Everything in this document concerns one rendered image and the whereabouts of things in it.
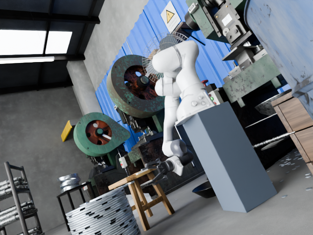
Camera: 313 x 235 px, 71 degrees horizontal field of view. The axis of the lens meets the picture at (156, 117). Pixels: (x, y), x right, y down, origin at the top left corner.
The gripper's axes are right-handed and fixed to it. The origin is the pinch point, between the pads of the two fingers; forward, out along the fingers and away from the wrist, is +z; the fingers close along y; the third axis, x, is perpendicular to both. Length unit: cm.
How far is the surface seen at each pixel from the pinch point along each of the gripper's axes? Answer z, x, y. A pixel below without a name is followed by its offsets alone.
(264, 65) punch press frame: -75, 54, 32
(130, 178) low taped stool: 1.0, -15.1, 2.3
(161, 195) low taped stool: -16.0, -16.8, -15.8
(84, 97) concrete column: -160, -462, 256
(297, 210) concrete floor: -10, 70, -27
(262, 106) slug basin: -83, 36, 11
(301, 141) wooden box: -21, 77, -8
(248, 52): -82, 46, 46
